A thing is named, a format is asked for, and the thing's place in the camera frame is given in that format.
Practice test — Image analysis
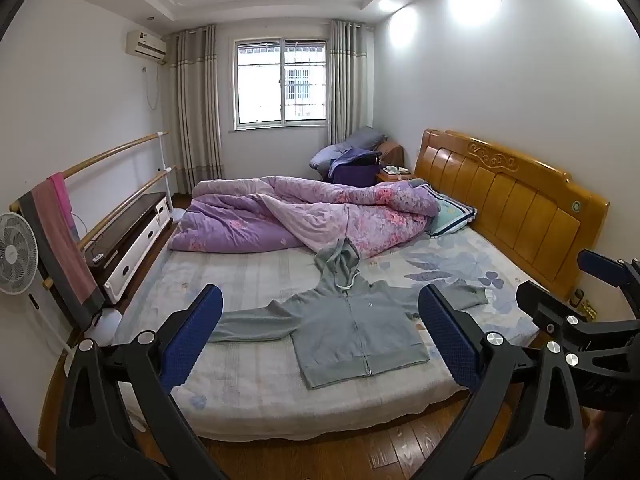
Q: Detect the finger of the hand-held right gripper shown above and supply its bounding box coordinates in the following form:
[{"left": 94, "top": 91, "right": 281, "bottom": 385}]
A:
[
  {"left": 576, "top": 249, "right": 640, "bottom": 313},
  {"left": 516, "top": 280, "right": 603, "bottom": 343}
]

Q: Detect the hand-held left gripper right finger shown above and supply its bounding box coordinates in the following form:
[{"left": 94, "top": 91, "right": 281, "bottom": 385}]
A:
[{"left": 410, "top": 284, "right": 588, "bottom": 480}]

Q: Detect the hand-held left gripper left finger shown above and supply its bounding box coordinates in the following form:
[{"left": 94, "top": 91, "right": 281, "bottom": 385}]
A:
[{"left": 55, "top": 284, "right": 231, "bottom": 480}]

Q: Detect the grey zip hoodie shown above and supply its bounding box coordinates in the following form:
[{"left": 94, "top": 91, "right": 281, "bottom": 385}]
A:
[{"left": 207, "top": 237, "right": 490, "bottom": 391}]

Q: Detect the brass bed fitting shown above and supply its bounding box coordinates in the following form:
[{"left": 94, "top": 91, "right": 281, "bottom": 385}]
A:
[{"left": 570, "top": 287, "right": 599, "bottom": 322}]

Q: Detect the bed with floral sheet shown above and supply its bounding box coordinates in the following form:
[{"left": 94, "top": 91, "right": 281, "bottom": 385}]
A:
[{"left": 112, "top": 227, "right": 551, "bottom": 443}]

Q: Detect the white round base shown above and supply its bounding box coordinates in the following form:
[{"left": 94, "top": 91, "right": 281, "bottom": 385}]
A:
[{"left": 82, "top": 307, "right": 124, "bottom": 347}]

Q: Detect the dark and white cabinet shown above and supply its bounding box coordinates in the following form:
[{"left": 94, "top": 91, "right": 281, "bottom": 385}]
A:
[{"left": 82, "top": 191, "right": 172, "bottom": 307}]

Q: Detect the wooden headboard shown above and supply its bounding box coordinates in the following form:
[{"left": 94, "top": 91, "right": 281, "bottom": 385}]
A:
[{"left": 414, "top": 129, "right": 611, "bottom": 306}]

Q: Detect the purple floral quilt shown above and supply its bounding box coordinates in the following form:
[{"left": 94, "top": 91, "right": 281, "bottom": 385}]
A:
[{"left": 167, "top": 175, "right": 442, "bottom": 261}]

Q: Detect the blue and white pillow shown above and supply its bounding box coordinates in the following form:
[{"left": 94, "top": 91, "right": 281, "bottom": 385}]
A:
[{"left": 426, "top": 184, "right": 478, "bottom": 238}]

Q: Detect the pink and grey towel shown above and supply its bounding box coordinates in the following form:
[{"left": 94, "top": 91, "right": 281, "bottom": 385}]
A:
[{"left": 19, "top": 172, "right": 107, "bottom": 328}]

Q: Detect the wooden nightstand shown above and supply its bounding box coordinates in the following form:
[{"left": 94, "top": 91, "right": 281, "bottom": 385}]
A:
[{"left": 376, "top": 164, "right": 417, "bottom": 189}]

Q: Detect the white fan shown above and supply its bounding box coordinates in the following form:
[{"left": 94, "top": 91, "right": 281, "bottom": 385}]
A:
[{"left": 0, "top": 212, "right": 40, "bottom": 296}]

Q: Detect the grey beige curtain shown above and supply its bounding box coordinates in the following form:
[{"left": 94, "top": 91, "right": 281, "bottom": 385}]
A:
[
  {"left": 167, "top": 25, "right": 225, "bottom": 197},
  {"left": 326, "top": 19, "right": 376, "bottom": 150}
]

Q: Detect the pile of grey pillows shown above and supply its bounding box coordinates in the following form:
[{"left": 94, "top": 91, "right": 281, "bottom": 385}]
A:
[{"left": 309, "top": 126, "right": 390, "bottom": 177}]

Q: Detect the window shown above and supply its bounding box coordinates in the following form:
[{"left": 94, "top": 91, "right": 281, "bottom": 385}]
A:
[{"left": 230, "top": 35, "right": 332, "bottom": 132}]

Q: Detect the white air conditioner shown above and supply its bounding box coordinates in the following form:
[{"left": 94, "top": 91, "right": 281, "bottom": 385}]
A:
[{"left": 126, "top": 30, "right": 169, "bottom": 62}]

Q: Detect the wooden wall rail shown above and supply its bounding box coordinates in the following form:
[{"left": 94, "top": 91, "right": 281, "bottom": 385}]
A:
[
  {"left": 10, "top": 131, "right": 170, "bottom": 212},
  {"left": 42, "top": 165, "right": 178, "bottom": 291}
]

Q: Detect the air conditioner cable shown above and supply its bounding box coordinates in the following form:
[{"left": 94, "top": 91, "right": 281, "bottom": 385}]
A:
[{"left": 141, "top": 61, "right": 167, "bottom": 111}]

